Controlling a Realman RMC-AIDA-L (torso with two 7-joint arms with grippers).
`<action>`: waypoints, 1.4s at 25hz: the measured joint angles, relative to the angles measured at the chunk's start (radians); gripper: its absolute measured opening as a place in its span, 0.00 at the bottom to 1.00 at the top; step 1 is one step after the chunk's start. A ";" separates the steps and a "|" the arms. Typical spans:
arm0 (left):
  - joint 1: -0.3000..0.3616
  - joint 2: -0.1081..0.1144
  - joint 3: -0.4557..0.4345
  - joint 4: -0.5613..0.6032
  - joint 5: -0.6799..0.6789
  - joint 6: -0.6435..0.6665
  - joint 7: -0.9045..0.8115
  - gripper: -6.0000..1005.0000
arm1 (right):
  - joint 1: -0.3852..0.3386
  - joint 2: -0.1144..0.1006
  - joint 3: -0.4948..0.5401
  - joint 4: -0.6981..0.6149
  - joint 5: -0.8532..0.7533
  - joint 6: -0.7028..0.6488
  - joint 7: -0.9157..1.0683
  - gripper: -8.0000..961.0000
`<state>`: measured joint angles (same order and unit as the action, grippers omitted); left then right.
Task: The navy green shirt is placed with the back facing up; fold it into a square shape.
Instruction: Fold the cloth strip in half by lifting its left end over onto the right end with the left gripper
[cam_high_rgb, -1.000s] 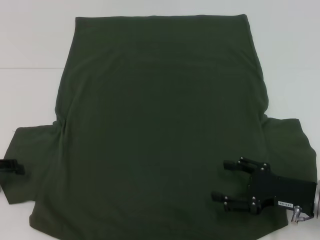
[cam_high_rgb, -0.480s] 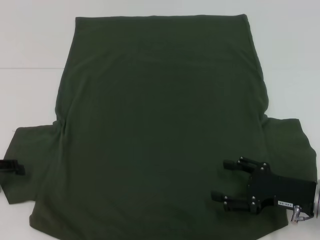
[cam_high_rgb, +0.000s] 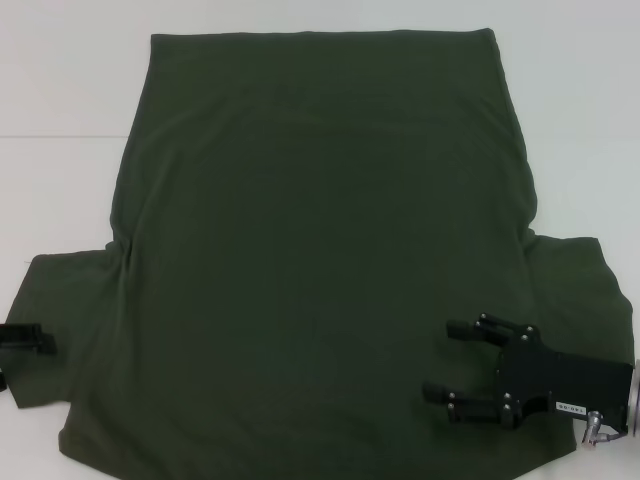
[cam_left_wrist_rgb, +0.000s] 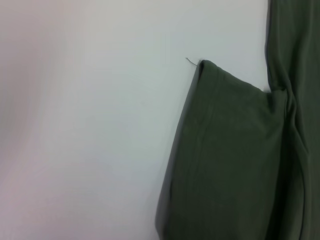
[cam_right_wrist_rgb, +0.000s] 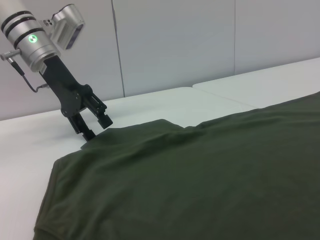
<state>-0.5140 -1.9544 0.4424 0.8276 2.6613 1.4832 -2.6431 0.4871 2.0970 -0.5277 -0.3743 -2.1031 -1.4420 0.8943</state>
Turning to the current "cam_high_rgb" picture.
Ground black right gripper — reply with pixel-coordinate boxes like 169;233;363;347
422;312;635;431

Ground dark green shirt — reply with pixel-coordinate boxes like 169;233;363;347
10;28;635;480

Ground right gripper cable connector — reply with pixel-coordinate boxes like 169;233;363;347
579;409;629;446

